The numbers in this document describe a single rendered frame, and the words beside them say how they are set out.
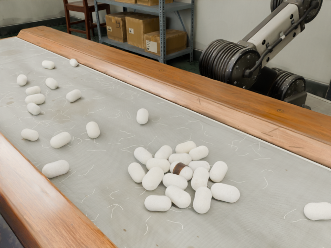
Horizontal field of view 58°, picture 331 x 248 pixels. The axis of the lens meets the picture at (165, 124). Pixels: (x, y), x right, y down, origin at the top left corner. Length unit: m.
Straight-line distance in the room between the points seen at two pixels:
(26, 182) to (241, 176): 0.29
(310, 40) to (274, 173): 2.13
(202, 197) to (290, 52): 2.30
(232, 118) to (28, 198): 0.35
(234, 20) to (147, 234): 2.58
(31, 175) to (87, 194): 0.08
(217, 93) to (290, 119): 0.15
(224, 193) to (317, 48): 2.20
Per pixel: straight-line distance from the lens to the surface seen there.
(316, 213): 0.39
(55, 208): 0.37
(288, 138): 0.51
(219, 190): 0.38
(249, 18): 2.75
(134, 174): 0.41
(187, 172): 0.41
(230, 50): 0.81
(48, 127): 0.58
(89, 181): 0.43
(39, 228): 0.36
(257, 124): 0.53
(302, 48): 2.57
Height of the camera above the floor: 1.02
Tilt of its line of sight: 31 degrees down
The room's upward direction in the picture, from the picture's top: 1 degrees counter-clockwise
